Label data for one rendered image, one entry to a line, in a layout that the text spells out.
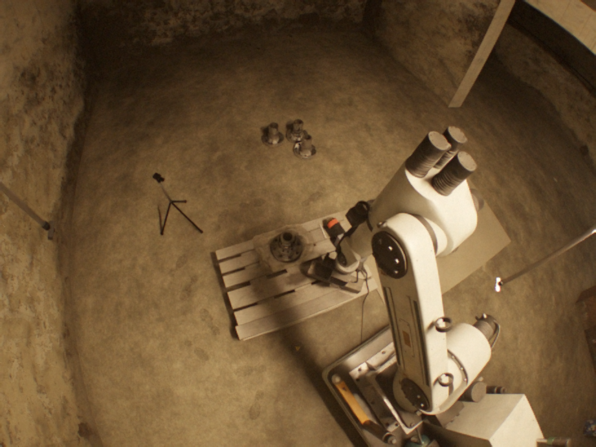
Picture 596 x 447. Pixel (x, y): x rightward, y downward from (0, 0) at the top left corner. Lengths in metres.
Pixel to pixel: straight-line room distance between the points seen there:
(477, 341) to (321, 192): 2.08
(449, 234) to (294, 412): 1.82
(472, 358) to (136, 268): 2.69
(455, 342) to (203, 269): 2.03
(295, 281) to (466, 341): 1.40
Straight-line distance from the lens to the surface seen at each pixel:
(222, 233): 2.55
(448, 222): 0.95
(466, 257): 3.15
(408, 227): 0.86
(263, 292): 2.16
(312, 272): 2.08
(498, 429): 1.76
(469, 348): 1.43
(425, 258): 0.88
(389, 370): 1.77
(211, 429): 2.41
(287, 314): 2.10
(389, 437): 1.64
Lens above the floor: 2.24
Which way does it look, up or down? 61 degrees down
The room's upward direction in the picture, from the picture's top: 9 degrees clockwise
